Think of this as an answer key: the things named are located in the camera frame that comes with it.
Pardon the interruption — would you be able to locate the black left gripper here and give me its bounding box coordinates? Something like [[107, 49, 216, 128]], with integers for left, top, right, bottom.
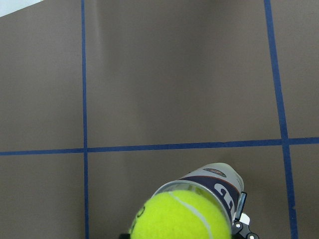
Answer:
[[232, 192, 259, 239]]

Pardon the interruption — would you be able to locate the white blue tennis ball can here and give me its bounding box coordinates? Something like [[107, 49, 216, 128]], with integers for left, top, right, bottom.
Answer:
[[154, 163, 244, 224]]

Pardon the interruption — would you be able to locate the yellow tennis ball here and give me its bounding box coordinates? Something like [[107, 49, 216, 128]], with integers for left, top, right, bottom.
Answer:
[[129, 190, 232, 239]]

